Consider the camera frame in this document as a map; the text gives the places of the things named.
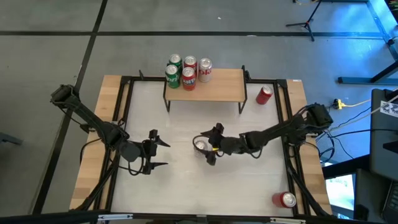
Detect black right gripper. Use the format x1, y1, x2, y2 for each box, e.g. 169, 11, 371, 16
198, 123, 248, 166

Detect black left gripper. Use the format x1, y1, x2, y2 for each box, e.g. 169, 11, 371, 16
141, 129, 171, 175

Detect red Fanta can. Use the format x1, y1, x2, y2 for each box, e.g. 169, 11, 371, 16
181, 67, 197, 91

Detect red Coca-Cola can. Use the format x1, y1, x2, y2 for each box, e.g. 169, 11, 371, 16
255, 85, 274, 105

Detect green Sprite can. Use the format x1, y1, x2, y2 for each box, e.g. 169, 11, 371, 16
164, 64, 181, 89
168, 53, 183, 74

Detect red soda can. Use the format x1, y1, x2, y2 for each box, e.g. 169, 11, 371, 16
182, 55, 198, 74
271, 190, 297, 208

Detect wooden shelf black legs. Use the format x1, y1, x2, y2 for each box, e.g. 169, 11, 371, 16
162, 67, 248, 115

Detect black rig crossbar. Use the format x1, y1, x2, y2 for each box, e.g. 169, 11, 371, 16
0, 210, 343, 224

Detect black desk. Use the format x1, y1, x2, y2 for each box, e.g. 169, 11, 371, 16
322, 154, 373, 180

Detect lit computer screen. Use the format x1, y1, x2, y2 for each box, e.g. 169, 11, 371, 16
325, 173, 356, 215

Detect grey furniture foot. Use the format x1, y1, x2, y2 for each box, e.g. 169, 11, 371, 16
0, 133, 24, 147

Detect black tripod stand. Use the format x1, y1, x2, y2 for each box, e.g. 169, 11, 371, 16
285, 0, 322, 42

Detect black metal stand base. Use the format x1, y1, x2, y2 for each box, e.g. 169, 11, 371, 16
337, 0, 398, 85

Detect grey equipment case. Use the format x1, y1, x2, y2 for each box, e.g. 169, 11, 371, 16
369, 88, 398, 182

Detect black white marker tag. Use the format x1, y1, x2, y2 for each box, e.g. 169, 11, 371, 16
379, 100, 398, 119

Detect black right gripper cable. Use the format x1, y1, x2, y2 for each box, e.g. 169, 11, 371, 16
192, 134, 216, 156

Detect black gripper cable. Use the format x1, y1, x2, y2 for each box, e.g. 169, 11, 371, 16
192, 134, 216, 156
126, 155, 149, 177

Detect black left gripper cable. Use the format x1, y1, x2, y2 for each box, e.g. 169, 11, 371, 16
126, 155, 149, 177

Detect black cable bundle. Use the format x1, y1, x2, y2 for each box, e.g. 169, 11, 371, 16
284, 146, 332, 217
74, 146, 122, 212

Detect silver metal bracket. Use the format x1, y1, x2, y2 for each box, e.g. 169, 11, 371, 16
96, 213, 134, 222
269, 217, 307, 224

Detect black metal table frame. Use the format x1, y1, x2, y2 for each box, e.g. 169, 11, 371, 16
104, 75, 301, 217

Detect black floor cable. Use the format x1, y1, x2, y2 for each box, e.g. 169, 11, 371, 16
323, 127, 398, 139

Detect yellow power cable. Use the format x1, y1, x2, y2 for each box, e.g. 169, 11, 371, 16
341, 98, 373, 108

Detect white cable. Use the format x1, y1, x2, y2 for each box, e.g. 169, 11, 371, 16
329, 92, 398, 133

